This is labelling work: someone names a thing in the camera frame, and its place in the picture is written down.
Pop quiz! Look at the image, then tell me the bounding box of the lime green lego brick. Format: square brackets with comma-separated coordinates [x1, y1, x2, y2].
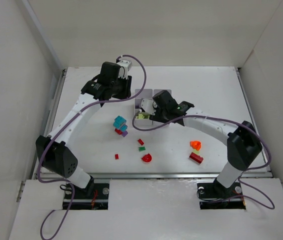
[136, 113, 149, 120]

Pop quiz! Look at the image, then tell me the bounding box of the small red lego brick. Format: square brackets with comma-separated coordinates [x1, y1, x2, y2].
[137, 139, 145, 146]

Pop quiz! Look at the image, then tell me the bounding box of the red round lego piece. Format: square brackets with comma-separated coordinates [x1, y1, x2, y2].
[141, 153, 153, 164]

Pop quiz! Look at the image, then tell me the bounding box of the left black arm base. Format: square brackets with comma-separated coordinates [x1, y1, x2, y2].
[59, 182, 110, 211]

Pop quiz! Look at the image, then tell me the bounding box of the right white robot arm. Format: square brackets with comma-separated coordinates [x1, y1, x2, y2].
[140, 90, 262, 199]

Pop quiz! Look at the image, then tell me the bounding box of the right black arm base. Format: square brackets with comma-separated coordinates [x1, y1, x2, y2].
[196, 181, 246, 210]

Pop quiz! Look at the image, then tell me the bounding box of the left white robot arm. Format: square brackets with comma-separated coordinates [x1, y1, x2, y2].
[35, 60, 132, 193]

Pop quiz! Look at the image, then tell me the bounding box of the white divided sorting container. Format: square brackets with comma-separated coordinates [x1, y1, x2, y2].
[134, 88, 162, 128]

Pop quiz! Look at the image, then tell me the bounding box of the cyan lego block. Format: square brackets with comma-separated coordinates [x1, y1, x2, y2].
[113, 115, 128, 132]

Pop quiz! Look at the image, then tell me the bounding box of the red brick under cyan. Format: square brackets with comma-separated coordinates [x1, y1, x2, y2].
[114, 128, 123, 135]

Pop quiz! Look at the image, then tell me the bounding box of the small purple lego brick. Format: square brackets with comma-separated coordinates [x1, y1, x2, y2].
[121, 131, 128, 137]

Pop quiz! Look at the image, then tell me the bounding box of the small green lego piece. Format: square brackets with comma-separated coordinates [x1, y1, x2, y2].
[138, 147, 146, 152]

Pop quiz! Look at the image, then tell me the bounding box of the orange lego piece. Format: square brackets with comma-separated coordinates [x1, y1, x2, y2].
[189, 140, 202, 151]

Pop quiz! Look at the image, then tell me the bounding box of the pale lime lego brick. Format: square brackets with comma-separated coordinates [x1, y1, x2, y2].
[192, 149, 200, 156]

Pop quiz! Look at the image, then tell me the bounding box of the large red lego brick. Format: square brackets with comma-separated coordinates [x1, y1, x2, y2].
[189, 152, 204, 164]

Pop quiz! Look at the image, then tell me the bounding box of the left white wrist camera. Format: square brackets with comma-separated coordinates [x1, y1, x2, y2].
[116, 59, 133, 79]

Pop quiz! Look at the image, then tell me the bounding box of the metal rail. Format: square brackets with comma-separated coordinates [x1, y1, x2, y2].
[32, 67, 272, 181]

